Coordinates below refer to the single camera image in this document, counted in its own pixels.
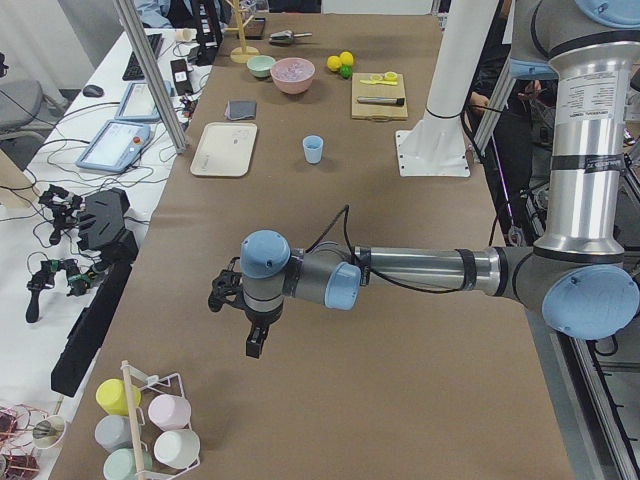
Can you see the grey plastic cup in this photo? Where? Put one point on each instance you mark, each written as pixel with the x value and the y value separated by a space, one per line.
pixel 113 433

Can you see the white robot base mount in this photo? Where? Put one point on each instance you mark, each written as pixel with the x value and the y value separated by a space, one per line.
pixel 436 144

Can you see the wooden rack handle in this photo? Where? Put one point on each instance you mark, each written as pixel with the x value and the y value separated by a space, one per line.
pixel 132 413

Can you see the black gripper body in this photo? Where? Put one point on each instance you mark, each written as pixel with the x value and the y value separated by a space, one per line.
pixel 258 319

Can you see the wooden mug tree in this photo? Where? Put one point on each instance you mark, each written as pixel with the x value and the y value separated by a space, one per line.
pixel 243 15

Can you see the green lime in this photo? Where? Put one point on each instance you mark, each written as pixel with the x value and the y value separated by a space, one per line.
pixel 345 71

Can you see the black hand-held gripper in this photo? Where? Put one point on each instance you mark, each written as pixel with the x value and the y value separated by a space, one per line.
pixel 78 282

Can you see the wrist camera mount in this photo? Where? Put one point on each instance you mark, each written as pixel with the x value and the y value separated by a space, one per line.
pixel 227 289

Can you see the pink plastic cup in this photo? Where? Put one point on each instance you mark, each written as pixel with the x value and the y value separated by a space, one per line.
pixel 169 412

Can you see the paper cup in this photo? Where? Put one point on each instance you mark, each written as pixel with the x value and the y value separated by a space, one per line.
pixel 185 35

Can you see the pale green cup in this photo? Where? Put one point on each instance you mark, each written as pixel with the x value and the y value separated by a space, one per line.
pixel 120 465

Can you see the black computer mouse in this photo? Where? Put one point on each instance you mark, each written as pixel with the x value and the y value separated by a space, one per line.
pixel 92 91

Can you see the blue teach pendant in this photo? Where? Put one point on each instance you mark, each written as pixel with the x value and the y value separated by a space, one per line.
pixel 137 104
pixel 116 146

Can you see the blue plastic cup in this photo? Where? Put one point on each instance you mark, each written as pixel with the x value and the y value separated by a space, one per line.
pixel 313 148

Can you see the metal muddler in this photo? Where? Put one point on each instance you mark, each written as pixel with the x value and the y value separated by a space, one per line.
pixel 389 101

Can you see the wooden cutting board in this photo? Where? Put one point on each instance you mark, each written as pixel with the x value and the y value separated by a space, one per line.
pixel 378 96

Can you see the grey folded cloth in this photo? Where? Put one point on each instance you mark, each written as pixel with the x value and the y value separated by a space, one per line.
pixel 240 110

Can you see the green bowl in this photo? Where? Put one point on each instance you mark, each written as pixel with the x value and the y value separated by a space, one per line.
pixel 259 66

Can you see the yellow lemon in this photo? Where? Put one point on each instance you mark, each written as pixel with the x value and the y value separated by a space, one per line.
pixel 333 63
pixel 347 58

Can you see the white wire dish rack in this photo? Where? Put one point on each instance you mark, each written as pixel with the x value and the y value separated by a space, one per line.
pixel 146 387

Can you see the metal ice scoop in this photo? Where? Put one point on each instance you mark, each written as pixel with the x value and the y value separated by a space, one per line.
pixel 287 37

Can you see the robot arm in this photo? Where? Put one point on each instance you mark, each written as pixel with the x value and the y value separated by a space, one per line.
pixel 422 218

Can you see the white plastic cup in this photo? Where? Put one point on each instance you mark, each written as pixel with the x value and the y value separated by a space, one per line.
pixel 177 449

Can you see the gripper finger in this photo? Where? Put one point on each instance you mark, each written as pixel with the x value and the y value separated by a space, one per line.
pixel 256 339

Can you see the pink bowl of ice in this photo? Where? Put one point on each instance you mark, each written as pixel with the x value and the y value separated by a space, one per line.
pixel 292 75

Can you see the aluminium frame post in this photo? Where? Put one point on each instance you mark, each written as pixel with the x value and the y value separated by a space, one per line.
pixel 142 49

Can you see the yellow plastic cup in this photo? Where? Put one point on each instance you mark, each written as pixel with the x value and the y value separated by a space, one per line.
pixel 111 397

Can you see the yellow plastic knife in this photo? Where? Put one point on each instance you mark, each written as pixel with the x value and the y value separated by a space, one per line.
pixel 378 82

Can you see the lemon half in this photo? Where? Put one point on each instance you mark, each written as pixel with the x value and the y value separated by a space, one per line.
pixel 390 76

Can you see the cream rabbit tray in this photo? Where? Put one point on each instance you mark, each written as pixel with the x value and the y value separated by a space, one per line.
pixel 224 150

